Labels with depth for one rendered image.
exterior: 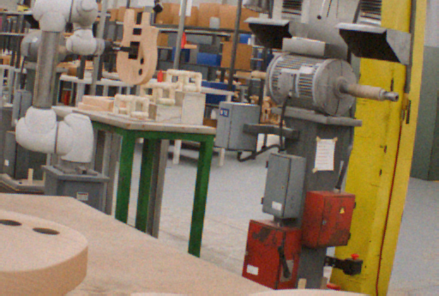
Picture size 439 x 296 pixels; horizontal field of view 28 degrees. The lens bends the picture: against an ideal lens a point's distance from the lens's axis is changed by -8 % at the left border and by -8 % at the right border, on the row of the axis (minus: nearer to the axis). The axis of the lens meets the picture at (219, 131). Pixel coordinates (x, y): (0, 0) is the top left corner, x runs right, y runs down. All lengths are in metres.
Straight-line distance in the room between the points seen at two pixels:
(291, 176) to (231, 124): 0.35
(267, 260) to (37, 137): 1.21
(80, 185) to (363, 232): 1.69
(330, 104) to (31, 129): 1.39
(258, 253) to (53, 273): 3.15
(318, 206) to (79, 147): 1.14
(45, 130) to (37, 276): 3.35
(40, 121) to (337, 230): 1.46
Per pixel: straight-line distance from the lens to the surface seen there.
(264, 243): 4.06
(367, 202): 5.09
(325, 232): 4.00
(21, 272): 0.93
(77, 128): 4.28
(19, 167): 6.41
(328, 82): 4.00
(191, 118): 5.05
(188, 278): 1.74
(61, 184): 4.25
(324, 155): 4.07
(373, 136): 5.07
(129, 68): 4.99
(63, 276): 1.00
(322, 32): 4.27
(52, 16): 4.22
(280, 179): 4.01
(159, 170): 5.51
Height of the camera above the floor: 1.32
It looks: 5 degrees down
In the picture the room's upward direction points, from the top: 7 degrees clockwise
